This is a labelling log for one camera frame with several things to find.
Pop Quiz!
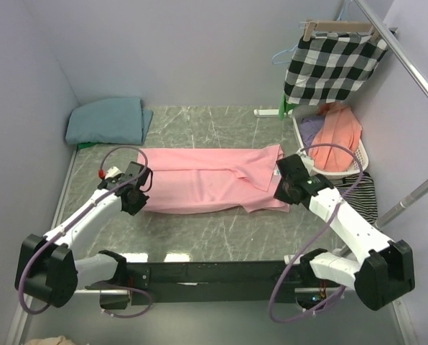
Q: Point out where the pink t-shirt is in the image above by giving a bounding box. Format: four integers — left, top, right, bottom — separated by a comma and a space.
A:
144, 144, 289, 215

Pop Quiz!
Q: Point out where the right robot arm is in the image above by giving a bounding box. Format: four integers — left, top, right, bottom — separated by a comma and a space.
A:
274, 155, 415, 311

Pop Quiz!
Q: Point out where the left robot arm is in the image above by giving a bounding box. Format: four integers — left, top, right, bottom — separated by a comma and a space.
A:
14, 162, 153, 313

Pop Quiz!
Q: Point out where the orange shirt in basket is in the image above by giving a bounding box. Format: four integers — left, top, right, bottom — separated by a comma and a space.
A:
309, 103, 362, 173

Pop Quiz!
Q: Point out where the purple garment in basket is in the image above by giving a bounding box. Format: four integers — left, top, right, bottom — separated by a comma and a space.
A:
298, 115, 325, 147

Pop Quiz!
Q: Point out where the black white striped garment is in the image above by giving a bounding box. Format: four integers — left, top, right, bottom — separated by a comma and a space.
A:
334, 172, 378, 225

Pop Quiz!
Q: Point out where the white laundry basket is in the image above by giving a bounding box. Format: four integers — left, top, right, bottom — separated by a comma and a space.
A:
292, 103, 368, 179

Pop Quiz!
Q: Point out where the green hanging garment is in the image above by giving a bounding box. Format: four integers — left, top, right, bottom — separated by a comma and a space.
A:
278, 93, 297, 120

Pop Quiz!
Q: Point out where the folded teal t-shirt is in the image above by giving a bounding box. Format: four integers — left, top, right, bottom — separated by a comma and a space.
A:
65, 97, 153, 145

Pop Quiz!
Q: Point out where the white rack foot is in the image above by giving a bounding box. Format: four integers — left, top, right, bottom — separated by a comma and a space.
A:
253, 109, 279, 118

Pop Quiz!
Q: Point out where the black mounting base bar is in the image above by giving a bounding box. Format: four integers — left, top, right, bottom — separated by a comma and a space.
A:
84, 259, 348, 311

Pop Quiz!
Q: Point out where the metal clothes rack pole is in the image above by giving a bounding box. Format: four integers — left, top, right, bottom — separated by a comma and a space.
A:
355, 0, 428, 229

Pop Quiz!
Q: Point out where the black white checkered cloth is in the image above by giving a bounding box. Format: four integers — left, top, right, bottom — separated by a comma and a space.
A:
284, 33, 388, 106

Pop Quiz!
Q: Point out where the wooden clothes hanger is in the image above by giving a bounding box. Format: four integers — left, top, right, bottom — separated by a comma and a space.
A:
302, 19, 380, 42

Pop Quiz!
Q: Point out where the beige cloth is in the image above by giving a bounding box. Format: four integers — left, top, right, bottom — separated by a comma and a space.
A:
24, 336, 75, 345

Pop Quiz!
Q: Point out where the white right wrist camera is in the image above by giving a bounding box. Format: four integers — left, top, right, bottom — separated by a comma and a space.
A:
297, 152, 314, 173

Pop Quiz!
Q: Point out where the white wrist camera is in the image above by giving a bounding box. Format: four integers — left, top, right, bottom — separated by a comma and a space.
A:
297, 152, 314, 173
98, 167, 123, 182

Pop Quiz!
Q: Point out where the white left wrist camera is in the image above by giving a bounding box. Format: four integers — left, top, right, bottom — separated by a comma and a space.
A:
98, 167, 123, 182

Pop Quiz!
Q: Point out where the blue wire hanger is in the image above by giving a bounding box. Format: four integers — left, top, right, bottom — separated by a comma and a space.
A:
271, 46, 297, 65

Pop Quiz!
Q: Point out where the aluminium frame rail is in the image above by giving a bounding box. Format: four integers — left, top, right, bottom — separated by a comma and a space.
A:
4, 287, 136, 345

